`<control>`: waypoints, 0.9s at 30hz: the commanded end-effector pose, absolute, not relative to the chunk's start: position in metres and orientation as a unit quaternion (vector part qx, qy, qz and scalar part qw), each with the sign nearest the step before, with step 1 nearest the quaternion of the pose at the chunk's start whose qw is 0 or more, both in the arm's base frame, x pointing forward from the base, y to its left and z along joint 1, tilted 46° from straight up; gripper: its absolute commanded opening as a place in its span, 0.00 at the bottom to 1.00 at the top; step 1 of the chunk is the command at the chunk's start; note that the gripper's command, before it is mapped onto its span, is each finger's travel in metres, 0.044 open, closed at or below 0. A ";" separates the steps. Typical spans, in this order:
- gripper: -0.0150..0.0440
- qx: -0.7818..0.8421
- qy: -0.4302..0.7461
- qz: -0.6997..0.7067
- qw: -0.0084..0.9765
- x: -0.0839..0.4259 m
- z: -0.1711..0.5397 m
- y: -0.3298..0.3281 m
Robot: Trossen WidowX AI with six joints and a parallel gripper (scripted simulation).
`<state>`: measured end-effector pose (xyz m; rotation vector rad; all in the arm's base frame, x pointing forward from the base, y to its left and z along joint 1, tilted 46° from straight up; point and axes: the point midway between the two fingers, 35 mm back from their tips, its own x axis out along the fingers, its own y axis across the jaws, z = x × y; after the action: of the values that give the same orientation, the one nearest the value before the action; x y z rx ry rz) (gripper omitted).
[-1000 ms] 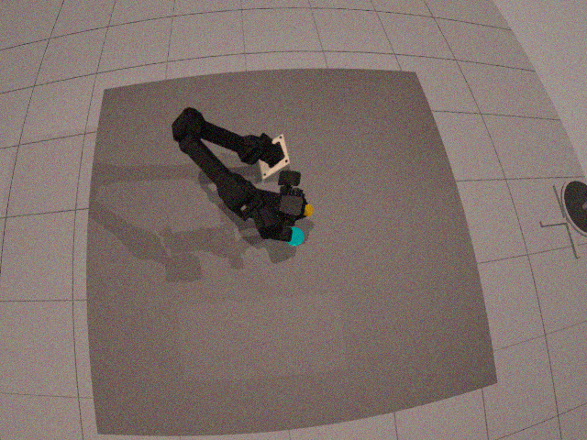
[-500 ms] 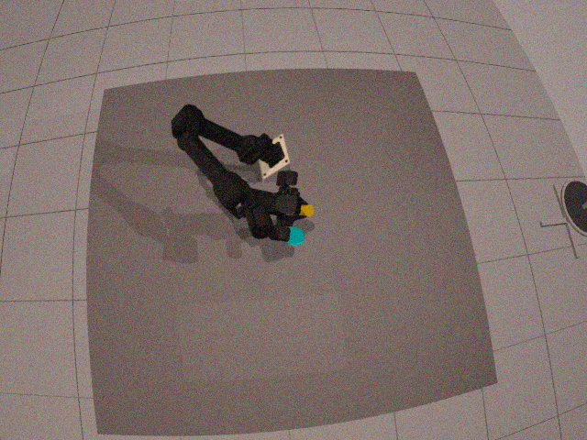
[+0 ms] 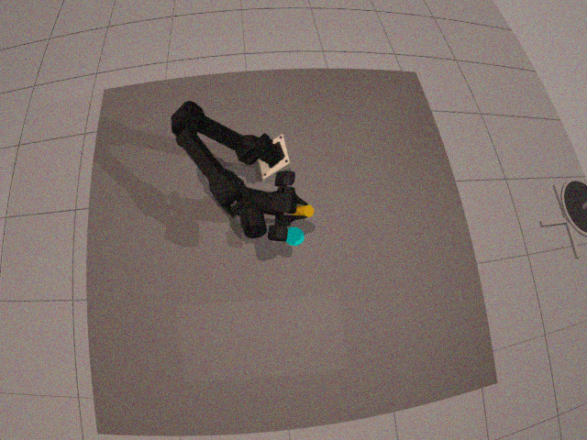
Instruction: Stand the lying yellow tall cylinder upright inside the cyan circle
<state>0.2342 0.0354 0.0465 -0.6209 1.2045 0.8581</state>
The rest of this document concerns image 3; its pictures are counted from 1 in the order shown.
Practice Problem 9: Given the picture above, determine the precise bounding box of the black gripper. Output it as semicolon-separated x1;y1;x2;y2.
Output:
261;171;308;241

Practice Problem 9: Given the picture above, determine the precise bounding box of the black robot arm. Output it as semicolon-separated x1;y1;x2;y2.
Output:
171;101;298;238

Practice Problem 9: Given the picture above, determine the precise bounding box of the yellow tall cylinder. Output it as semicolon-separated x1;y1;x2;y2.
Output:
292;205;314;217

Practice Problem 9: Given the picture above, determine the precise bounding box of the cyan circle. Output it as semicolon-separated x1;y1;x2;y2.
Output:
286;227;305;246

